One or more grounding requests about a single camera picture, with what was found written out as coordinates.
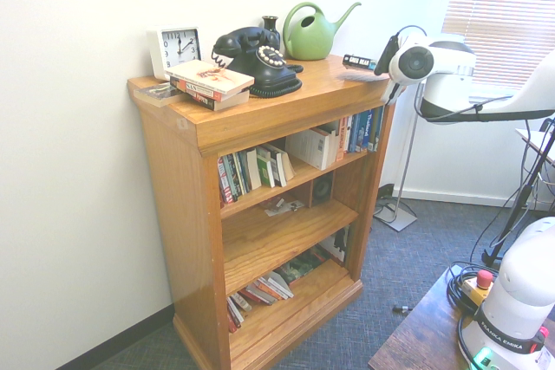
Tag small grey speaker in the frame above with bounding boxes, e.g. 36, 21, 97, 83
312, 173, 334, 205

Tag red white spine book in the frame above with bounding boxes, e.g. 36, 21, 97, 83
217, 156, 232, 206

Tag white paperback with red art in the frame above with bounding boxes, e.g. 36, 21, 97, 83
164, 59, 256, 96

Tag yellow emergency stop button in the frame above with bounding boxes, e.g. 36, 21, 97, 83
461, 269, 495, 307

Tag light wooden side table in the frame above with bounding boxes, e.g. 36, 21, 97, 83
514, 126, 555, 166

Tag light blue Thailand book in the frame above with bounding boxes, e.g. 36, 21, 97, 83
361, 109, 377, 151

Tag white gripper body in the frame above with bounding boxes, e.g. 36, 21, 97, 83
380, 77, 403, 106

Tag black coiled cables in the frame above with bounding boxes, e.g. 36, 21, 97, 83
446, 261, 483, 317

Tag white cover slim paperback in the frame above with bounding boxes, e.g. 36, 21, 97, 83
245, 147, 263, 191

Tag orange and black spine book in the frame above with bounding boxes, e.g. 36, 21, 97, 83
169, 76, 251, 102

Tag red spine leaning book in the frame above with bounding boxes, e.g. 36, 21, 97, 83
226, 295, 243, 333

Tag wooden bookshelf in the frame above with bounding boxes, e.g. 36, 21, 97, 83
127, 54, 410, 370

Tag black camera stand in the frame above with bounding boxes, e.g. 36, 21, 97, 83
480, 117, 555, 265

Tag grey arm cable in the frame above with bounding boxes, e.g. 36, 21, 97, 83
470, 187, 528, 261

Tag teal spine book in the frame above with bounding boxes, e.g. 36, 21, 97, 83
225, 153, 243, 203

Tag blue Greg Bear paperback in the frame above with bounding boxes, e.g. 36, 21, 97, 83
343, 53, 379, 72

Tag tan edge paperback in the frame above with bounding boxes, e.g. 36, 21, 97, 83
277, 146, 297, 183

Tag black floor cable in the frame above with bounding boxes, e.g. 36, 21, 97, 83
371, 185, 399, 218

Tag dark blue spine book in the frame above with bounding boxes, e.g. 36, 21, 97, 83
347, 113, 364, 154

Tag black red spine thick book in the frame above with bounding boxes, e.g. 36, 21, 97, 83
184, 88, 251, 112

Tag green watering can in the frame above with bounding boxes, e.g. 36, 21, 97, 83
282, 1, 362, 62

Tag green cover lying book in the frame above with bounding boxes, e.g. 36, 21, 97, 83
277, 252, 329, 287

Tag white shade floor lamp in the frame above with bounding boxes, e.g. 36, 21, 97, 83
373, 81, 424, 232

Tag large white paperback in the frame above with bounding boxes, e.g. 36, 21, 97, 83
284, 126, 340, 171

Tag white grey leaning book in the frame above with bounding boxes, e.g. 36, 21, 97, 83
264, 272, 295, 301

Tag black rotary telephone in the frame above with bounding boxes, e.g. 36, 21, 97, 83
211, 26, 304, 99

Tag dark cover flat book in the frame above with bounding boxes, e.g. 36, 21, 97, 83
133, 81, 186, 107

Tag small black vase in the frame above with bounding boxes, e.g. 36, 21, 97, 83
261, 15, 281, 49

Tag black and white cover book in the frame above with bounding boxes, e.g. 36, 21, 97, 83
318, 226, 351, 267

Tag white square clock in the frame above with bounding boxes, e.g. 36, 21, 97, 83
146, 26, 204, 81

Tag loose papers and cards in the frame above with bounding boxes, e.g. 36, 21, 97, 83
264, 197, 305, 217

